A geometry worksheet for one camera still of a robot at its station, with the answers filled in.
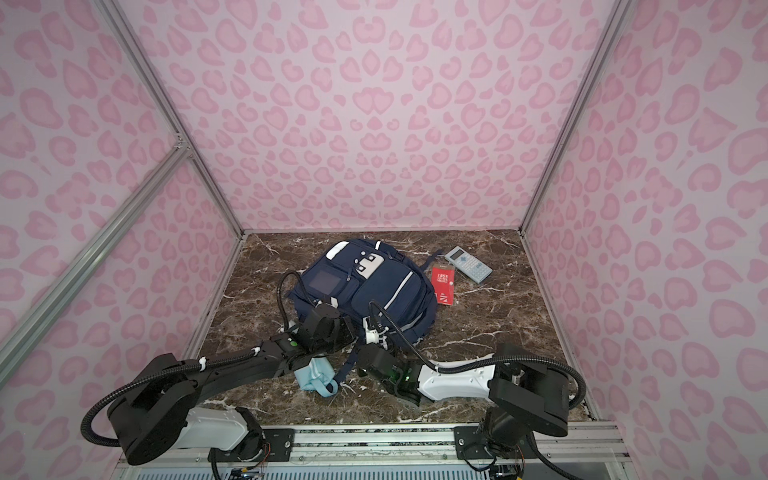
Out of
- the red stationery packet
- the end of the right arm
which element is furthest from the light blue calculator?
the end of the right arm

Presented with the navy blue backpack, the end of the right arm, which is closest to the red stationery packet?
the navy blue backpack

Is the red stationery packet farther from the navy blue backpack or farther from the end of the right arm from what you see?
the end of the right arm

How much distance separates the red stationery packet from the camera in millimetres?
1016

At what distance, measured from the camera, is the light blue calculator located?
1.06 meters

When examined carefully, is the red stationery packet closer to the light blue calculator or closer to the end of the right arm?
the light blue calculator

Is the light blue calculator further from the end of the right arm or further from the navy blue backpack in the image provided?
the end of the right arm

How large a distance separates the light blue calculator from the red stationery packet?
0.15 feet
